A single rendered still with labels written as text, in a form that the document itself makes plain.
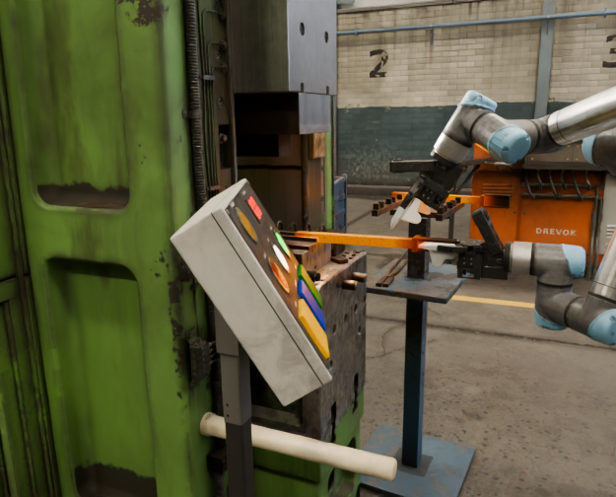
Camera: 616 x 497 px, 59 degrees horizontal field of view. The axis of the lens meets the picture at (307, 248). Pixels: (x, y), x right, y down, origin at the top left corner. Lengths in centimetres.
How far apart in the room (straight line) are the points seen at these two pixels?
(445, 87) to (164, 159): 804
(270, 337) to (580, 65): 837
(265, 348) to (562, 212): 430
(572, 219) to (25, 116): 425
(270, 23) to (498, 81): 775
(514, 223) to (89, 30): 411
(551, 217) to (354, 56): 535
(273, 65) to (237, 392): 71
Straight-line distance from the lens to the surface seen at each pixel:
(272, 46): 128
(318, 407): 144
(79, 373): 152
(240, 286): 71
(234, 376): 94
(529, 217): 490
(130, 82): 116
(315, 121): 139
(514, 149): 121
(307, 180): 169
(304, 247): 138
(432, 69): 905
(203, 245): 70
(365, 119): 927
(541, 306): 134
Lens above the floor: 131
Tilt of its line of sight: 14 degrees down
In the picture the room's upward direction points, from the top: 1 degrees counter-clockwise
